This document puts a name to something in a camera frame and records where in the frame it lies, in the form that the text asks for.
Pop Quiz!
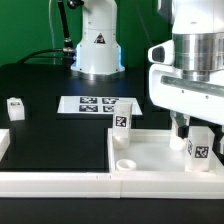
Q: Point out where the black cable at base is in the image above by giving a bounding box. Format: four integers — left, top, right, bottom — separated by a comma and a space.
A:
17, 46, 77, 66

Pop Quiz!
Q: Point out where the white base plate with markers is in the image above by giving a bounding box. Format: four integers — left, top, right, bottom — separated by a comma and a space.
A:
57, 96, 142, 115

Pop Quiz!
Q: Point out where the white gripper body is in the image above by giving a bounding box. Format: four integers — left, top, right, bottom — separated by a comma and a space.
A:
148, 40, 224, 125

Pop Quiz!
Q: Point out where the white square table top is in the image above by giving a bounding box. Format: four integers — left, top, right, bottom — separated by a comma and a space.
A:
107, 128, 224, 174

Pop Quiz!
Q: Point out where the white front fence bar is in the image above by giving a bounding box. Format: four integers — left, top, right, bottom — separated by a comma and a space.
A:
0, 172, 224, 199

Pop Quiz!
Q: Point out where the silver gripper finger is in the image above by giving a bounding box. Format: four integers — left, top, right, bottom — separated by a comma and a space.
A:
170, 111, 190, 139
216, 125, 224, 154

